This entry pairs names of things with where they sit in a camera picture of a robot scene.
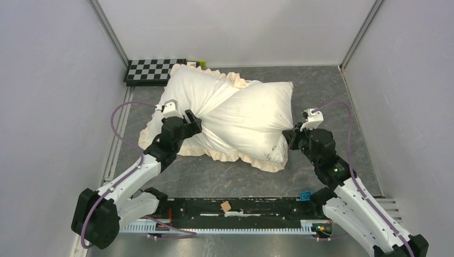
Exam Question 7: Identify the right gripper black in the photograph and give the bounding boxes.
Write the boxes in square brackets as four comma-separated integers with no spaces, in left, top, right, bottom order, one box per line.
[285,120,321,167]

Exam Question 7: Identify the white pillow insert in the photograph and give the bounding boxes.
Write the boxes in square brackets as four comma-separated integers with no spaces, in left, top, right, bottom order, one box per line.
[202,81,293,164]

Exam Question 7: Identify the grey pillowcase with cream ruffle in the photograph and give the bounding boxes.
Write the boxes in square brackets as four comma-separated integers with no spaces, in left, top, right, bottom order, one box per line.
[159,65,288,172]

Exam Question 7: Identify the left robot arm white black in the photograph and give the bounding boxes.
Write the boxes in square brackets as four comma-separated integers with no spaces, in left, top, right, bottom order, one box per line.
[71,110,202,250]

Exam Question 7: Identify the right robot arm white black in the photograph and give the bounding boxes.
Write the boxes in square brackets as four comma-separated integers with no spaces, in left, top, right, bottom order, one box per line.
[282,123,429,256]

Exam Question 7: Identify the blue toy brick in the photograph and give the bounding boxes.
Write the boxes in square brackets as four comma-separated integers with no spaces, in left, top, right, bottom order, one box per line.
[299,191,313,201]

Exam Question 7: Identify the black white checkerboard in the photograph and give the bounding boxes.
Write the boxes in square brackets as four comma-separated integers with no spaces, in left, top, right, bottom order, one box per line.
[124,58,187,86]

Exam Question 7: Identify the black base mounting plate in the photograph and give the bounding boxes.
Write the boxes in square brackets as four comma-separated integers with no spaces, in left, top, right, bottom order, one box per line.
[152,197,328,229]

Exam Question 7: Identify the small tan cube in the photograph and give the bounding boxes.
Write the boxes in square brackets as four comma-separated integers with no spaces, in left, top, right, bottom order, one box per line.
[220,201,232,213]

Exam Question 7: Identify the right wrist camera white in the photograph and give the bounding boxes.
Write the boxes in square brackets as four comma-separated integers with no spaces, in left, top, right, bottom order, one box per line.
[300,109,324,132]

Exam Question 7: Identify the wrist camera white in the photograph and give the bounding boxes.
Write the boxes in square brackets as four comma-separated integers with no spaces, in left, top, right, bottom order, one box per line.
[155,99,183,118]
[300,109,324,132]

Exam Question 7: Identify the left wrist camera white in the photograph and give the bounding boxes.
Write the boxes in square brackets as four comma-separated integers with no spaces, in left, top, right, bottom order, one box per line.
[155,99,183,118]

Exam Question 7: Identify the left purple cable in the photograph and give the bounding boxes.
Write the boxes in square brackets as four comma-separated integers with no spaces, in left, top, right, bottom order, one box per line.
[79,101,198,250]

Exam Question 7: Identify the light blue cable duct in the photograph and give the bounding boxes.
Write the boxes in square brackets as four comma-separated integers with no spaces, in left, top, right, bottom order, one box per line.
[119,219,329,236]

